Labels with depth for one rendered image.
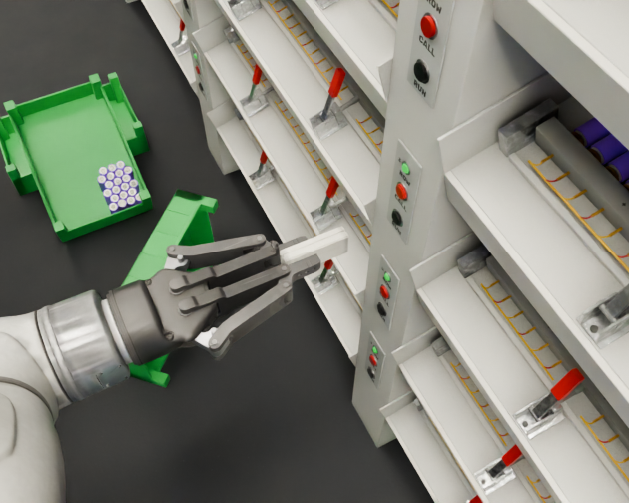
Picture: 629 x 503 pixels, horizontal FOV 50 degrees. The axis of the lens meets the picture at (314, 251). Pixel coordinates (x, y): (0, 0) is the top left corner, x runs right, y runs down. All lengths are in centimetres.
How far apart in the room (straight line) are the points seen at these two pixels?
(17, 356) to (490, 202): 41
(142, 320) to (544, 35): 40
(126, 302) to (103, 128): 100
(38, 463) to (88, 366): 14
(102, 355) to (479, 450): 48
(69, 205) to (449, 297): 100
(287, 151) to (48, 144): 65
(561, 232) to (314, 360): 80
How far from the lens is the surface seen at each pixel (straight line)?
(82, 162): 158
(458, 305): 74
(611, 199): 56
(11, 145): 175
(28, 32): 206
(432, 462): 108
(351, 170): 84
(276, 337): 132
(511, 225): 57
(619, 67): 42
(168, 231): 123
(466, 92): 54
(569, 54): 44
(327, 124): 86
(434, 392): 91
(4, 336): 63
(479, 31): 50
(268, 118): 117
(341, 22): 73
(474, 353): 72
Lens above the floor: 118
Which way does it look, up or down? 56 degrees down
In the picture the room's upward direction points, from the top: straight up
